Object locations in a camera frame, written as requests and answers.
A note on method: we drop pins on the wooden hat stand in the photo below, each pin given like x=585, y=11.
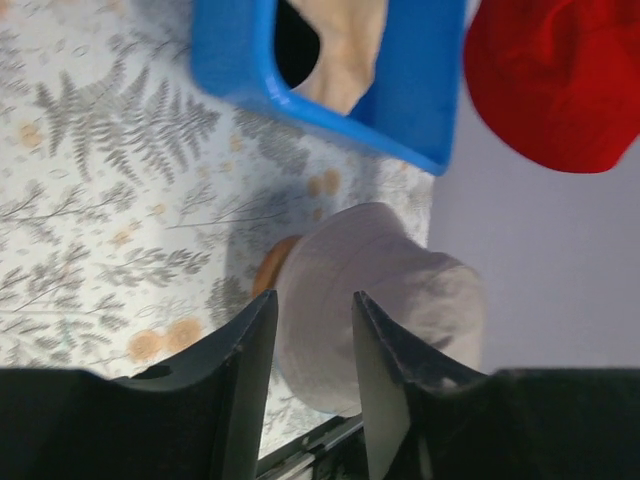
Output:
x=269, y=270

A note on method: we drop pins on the grey hat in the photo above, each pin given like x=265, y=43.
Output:
x=366, y=248

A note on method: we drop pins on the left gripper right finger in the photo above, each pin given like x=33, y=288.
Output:
x=426, y=416

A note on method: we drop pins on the red hat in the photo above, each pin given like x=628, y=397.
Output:
x=557, y=81

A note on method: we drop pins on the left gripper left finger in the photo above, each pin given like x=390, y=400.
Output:
x=195, y=415

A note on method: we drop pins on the blue plastic bin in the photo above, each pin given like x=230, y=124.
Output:
x=380, y=75

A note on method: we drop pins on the beige bucket hat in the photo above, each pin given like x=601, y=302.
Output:
x=350, y=34

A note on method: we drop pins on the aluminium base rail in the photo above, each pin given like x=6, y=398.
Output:
x=334, y=450

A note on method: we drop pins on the floral table mat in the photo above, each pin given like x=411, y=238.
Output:
x=135, y=208

